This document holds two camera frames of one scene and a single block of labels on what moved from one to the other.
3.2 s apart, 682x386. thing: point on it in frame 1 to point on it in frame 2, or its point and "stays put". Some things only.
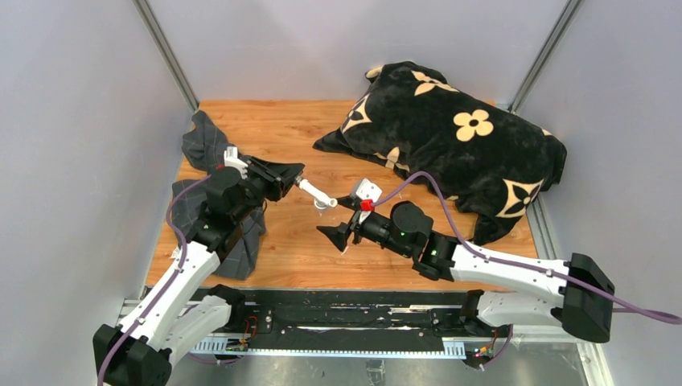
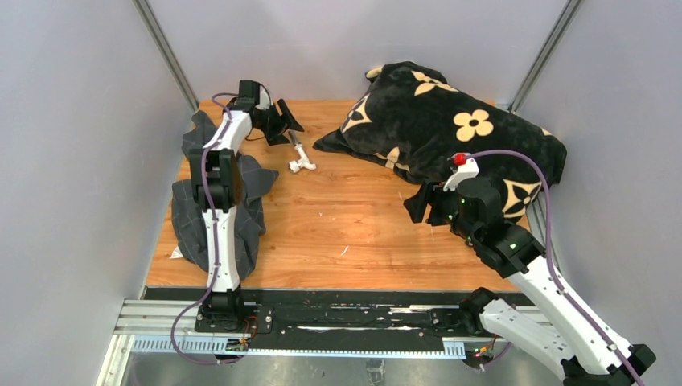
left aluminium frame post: (149, 19) stays put
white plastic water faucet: (322, 201) to (303, 162)
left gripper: (277, 176) to (274, 136)
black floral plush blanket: (489, 163) stays put
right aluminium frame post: (546, 55) stays put
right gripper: (339, 234) to (429, 192)
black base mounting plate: (347, 319) stays put
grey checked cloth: (205, 147) stays put
